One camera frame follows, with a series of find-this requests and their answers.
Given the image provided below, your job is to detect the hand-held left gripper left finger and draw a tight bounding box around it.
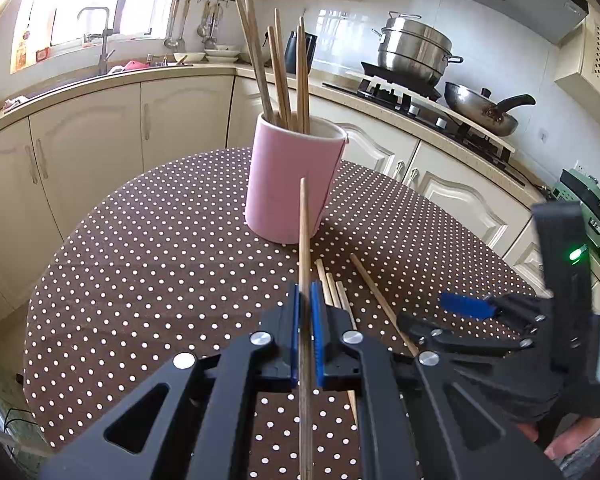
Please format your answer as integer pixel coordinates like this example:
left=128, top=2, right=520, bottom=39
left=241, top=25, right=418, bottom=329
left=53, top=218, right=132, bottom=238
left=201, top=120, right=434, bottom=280
left=39, top=282, right=302, bottom=480

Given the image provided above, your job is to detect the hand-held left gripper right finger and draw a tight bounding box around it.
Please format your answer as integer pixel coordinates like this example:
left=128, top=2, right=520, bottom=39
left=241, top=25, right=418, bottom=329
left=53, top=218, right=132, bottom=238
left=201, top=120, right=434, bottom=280
left=310, top=282, right=565, bottom=480

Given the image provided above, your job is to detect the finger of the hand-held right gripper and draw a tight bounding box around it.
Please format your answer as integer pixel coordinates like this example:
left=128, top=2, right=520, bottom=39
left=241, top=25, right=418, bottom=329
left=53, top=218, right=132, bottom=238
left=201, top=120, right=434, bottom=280
left=396, top=313, right=553, bottom=361
left=439, top=291, right=552, bottom=335

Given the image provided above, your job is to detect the long wooden chopstick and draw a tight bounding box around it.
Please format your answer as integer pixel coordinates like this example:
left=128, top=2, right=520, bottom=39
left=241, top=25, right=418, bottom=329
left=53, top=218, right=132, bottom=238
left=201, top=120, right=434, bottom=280
left=349, top=253, right=420, bottom=357
left=315, top=258, right=333, bottom=307
left=298, top=177, right=313, bottom=480
left=335, top=281, right=359, bottom=426
left=326, top=272, right=343, bottom=309

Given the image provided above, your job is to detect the pink cup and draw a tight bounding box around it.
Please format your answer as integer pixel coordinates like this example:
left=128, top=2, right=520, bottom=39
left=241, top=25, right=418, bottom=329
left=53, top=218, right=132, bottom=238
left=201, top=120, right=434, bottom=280
left=245, top=112, right=349, bottom=245

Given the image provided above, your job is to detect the bundle of wooden chopsticks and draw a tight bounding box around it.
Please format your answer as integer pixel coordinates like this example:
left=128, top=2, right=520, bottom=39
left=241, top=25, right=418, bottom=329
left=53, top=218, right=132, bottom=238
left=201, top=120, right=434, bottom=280
left=234, top=0, right=312, bottom=135

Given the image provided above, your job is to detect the person's right forearm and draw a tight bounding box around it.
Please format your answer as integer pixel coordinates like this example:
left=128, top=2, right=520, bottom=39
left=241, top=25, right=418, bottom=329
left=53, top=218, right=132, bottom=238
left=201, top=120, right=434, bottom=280
left=562, top=395, right=600, bottom=480

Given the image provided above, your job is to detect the person's right hand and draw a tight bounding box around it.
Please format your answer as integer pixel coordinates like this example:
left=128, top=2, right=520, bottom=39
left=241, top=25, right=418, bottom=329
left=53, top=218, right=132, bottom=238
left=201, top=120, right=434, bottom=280
left=517, top=417, right=600, bottom=460

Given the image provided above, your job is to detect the green electric steamer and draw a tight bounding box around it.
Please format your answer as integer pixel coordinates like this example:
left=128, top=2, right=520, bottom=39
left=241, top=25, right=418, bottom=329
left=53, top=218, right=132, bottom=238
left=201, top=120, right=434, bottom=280
left=552, top=167, right=600, bottom=251

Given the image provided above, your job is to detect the polka dot round table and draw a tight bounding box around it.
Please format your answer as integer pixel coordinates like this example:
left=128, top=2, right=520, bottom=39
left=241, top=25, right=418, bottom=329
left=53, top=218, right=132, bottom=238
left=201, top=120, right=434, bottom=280
left=22, top=147, right=553, bottom=480

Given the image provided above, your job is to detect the black glass gas stove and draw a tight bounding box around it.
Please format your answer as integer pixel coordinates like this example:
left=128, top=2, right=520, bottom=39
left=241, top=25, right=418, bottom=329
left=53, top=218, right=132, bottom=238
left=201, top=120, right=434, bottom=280
left=322, top=80, right=526, bottom=186

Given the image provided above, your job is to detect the stainless steel steamer pot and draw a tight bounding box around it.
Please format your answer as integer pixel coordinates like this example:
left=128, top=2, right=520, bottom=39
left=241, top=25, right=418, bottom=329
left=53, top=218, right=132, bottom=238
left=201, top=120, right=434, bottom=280
left=372, top=11, right=463, bottom=86

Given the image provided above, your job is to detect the black electric kettle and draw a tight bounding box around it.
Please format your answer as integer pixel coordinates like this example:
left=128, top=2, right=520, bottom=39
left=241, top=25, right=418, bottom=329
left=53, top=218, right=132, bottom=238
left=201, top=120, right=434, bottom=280
left=284, top=30, right=318, bottom=61

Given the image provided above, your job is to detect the stack of white bowls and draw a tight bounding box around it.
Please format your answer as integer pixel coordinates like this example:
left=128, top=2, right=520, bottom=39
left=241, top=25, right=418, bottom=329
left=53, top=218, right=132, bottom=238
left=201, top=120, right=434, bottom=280
left=205, top=45, right=241, bottom=63

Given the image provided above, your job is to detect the hanging steel ladle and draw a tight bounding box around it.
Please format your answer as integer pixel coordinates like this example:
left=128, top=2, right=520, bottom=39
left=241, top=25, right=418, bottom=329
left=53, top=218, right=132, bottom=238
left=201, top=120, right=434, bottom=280
left=163, top=0, right=191, bottom=48

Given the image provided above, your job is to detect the stainless steel sink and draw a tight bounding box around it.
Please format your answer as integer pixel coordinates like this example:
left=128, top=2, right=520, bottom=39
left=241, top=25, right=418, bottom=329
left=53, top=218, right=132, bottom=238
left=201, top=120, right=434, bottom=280
left=27, top=62, right=193, bottom=96

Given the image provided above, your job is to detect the steel sink faucet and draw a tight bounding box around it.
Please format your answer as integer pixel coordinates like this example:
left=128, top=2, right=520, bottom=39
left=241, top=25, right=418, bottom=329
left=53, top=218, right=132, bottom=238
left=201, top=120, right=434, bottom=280
left=76, top=6, right=116, bottom=76

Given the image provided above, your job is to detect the kitchen window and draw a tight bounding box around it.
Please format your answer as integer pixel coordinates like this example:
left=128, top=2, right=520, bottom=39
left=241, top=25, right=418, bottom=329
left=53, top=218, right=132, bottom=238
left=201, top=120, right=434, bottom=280
left=10, top=0, right=146, bottom=61

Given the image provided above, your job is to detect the orange bottle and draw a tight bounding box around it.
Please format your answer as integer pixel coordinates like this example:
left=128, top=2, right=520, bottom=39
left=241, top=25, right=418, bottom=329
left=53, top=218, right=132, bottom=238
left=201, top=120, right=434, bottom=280
left=14, top=30, right=31, bottom=68

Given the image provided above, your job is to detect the black power cable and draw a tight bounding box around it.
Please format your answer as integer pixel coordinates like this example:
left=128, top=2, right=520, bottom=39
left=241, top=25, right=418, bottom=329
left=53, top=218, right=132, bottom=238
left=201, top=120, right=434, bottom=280
left=525, top=175, right=556, bottom=196

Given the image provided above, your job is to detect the steel wok with black handle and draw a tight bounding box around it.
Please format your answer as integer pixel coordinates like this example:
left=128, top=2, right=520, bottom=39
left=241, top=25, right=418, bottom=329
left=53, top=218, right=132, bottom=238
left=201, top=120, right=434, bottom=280
left=444, top=81, right=537, bottom=137

